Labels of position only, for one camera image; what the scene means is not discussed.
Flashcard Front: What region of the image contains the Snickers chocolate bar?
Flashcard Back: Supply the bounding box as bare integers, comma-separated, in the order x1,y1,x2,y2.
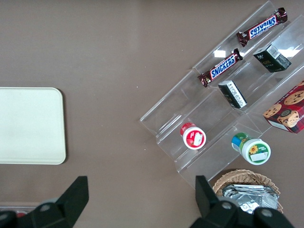
197,48,244,88
236,7,288,48

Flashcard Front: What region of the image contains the light wicker basket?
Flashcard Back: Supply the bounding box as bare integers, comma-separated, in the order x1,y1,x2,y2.
212,169,285,214

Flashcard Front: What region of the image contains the small black carton box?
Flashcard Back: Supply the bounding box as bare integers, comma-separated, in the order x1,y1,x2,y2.
218,79,247,109
252,43,292,73

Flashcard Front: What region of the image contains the silver foil wrapped packet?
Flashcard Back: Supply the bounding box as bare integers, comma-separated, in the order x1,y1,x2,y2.
222,184,279,214

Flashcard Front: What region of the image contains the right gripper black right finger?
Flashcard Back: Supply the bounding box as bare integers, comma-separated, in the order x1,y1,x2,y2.
190,175,256,228

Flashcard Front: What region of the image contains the green sunflower lidded cup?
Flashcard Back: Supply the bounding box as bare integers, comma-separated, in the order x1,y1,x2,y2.
231,132,272,165

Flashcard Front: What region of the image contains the red lidded yogurt cup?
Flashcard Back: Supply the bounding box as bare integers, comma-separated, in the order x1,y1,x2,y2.
179,122,207,151

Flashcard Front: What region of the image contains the beige plastic tray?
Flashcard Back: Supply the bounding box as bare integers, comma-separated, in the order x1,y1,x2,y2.
0,87,67,165

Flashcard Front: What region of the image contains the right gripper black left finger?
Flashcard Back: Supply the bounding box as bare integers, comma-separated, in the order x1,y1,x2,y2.
16,176,90,228

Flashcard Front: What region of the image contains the clear acrylic stepped shelf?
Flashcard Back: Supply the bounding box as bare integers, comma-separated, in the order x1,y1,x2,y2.
139,0,304,190

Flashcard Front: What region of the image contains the red chocolate chip cookie box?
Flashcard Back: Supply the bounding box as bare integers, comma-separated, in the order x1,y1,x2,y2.
262,80,304,135

